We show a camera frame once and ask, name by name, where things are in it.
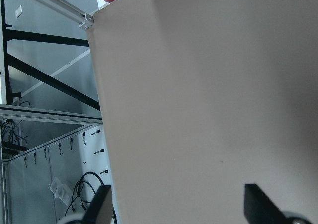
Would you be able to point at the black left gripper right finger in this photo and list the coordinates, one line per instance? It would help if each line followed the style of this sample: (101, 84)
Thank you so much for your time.
(259, 209)

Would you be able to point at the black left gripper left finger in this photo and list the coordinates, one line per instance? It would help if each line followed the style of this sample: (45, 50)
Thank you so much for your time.
(100, 211)

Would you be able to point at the aluminium frame profile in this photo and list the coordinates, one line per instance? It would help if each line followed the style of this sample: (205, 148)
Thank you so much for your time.
(83, 19)

